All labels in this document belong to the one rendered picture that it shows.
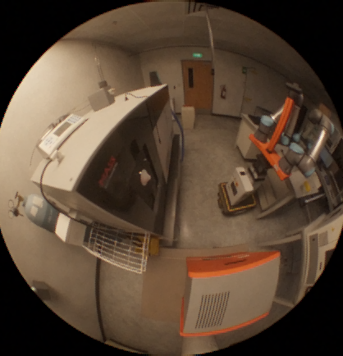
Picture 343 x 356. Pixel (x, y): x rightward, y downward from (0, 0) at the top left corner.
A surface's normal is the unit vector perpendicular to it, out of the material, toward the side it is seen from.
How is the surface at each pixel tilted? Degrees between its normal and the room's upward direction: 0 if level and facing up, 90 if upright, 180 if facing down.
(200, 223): 0
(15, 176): 90
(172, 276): 0
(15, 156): 90
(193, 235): 0
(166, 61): 90
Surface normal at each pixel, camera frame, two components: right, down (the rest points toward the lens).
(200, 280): -0.11, -0.57
